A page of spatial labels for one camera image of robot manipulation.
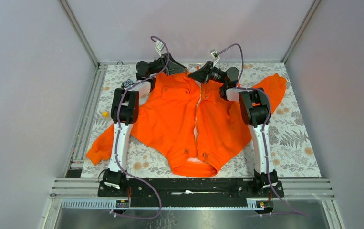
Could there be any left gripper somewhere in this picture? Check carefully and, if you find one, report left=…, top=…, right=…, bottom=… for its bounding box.
left=149, top=53, right=187, bottom=76

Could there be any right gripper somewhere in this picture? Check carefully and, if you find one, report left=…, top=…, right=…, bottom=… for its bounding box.
left=187, top=62, right=227, bottom=85

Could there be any orange zip jacket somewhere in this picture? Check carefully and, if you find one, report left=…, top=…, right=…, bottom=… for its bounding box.
left=86, top=71, right=287, bottom=178

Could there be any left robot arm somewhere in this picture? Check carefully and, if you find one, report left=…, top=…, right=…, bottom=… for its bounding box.
left=103, top=53, right=186, bottom=196

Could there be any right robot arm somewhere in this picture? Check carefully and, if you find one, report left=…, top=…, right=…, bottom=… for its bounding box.
left=188, top=61, right=278, bottom=197

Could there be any yellow toy block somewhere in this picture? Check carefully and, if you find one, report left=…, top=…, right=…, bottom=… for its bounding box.
left=102, top=110, right=110, bottom=118

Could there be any floral table mat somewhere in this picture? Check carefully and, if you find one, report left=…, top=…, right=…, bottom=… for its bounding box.
left=80, top=63, right=321, bottom=178

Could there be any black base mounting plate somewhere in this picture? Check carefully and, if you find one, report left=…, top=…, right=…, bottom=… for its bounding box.
left=97, top=178, right=284, bottom=208

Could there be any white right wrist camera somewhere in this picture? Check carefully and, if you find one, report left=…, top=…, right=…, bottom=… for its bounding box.
left=210, top=49, right=219, bottom=60

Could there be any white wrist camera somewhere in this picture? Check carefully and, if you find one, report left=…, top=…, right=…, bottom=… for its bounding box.
left=210, top=49, right=219, bottom=60
left=155, top=40, right=165, bottom=56

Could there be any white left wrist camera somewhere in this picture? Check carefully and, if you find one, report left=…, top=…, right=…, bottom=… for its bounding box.
left=155, top=40, right=165, bottom=56

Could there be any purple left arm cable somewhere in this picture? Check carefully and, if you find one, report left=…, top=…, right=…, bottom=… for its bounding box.
left=110, top=35, right=170, bottom=220

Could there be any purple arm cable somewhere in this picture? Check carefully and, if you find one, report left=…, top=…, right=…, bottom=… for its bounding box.
left=110, top=35, right=170, bottom=220
left=216, top=43, right=311, bottom=218

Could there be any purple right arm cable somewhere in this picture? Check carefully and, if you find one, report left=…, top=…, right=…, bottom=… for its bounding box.
left=216, top=43, right=311, bottom=218

